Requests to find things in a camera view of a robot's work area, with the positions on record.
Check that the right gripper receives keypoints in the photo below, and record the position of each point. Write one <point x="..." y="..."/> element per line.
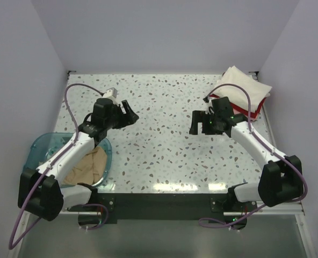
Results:
<point x="200" y="116"/>

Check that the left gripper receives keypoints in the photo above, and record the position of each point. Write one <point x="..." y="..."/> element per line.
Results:
<point x="129" y="117"/>

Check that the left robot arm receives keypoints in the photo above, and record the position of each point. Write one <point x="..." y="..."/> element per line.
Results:
<point x="40" y="190"/>

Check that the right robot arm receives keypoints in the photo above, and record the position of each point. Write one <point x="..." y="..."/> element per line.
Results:
<point x="281" y="176"/>

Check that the folded red t-shirt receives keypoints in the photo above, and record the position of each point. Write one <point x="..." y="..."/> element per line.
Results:
<point x="239" y="101"/>

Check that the tan t-shirt in basket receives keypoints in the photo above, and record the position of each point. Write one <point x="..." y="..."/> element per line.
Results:
<point x="89" y="170"/>

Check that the teal plastic basket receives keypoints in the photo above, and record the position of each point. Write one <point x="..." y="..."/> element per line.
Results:
<point x="46" y="146"/>

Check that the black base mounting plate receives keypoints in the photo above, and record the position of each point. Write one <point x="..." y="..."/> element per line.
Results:
<point x="171" y="206"/>

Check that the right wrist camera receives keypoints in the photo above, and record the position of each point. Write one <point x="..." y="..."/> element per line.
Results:
<point x="209" y="106"/>

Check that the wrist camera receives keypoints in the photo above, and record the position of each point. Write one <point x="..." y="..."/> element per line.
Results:
<point x="111" y="94"/>
<point x="209" y="106"/>

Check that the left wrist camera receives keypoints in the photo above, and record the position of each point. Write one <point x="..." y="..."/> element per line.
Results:
<point x="111" y="94"/>

